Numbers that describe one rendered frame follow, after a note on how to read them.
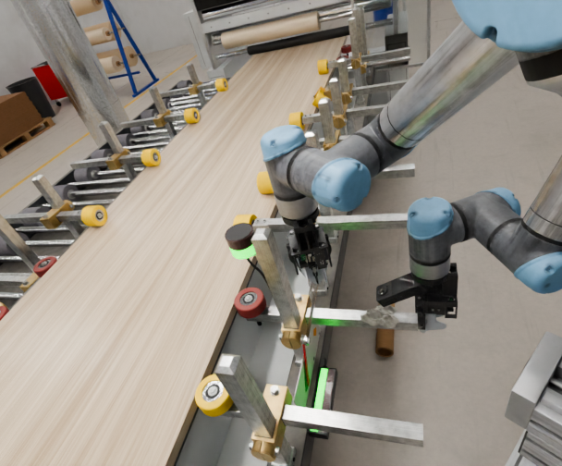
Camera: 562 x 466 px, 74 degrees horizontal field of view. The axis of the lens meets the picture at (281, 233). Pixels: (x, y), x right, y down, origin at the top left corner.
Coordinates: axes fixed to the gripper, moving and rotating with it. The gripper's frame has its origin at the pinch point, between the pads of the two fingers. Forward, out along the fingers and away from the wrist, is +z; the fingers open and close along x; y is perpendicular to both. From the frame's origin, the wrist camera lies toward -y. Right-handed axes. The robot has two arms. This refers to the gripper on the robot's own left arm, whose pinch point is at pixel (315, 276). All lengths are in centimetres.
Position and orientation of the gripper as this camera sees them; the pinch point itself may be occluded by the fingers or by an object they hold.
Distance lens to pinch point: 83.4
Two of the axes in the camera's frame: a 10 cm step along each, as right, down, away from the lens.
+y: 1.0, 5.9, -8.0
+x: 9.7, -2.4, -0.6
